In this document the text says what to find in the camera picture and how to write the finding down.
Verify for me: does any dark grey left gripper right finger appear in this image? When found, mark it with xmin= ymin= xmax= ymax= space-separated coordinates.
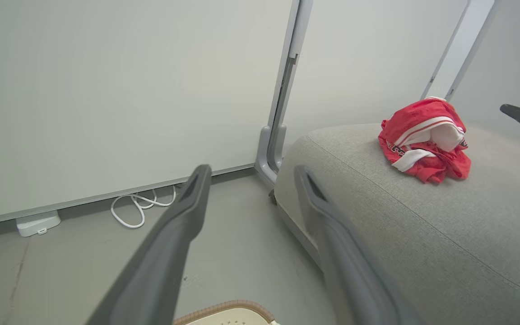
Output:
xmin=293 ymin=165 xmax=423 ymax=325

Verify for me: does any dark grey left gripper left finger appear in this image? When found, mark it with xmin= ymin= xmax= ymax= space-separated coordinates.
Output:
xmin=86 ymin=164 xmax=213 ymax=325

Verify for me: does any red garment with white stripe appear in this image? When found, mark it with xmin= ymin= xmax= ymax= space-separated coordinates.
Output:
xmin=378 ymin=96 xmax=472 ymax=184

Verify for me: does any cream laundry basket brown rim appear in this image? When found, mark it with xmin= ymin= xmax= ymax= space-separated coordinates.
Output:
xmin=172 ymin=299 xmax=281 ymax=325

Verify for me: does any grey fabric sofa seat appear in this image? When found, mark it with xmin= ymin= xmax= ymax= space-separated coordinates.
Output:
xmin=273 ymin=122 xmax=520 ymax=325

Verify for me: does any white power adapter box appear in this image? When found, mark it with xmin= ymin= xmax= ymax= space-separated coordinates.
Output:
xmin=15 ymin=210 xmax=62 ymax=238

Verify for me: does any coiled white floor cable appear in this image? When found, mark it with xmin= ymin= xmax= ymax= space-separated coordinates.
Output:
xmin=110 ymin=185 xmax=177 ymax=229

